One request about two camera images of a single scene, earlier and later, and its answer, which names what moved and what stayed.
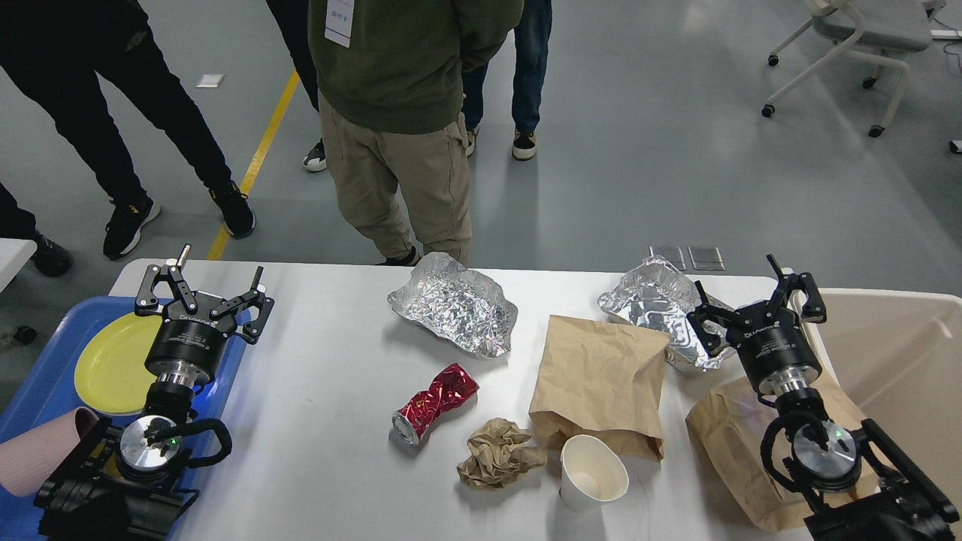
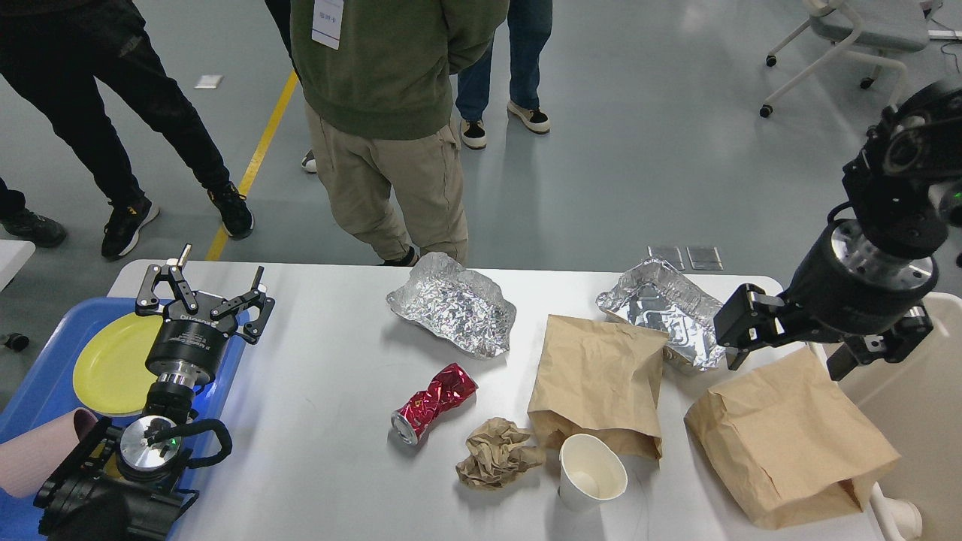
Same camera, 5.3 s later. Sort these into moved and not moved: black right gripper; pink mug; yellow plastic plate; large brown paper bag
Moved: black right gripper
Not moved: pink mug; yellow plastic plate; large brown paper bag
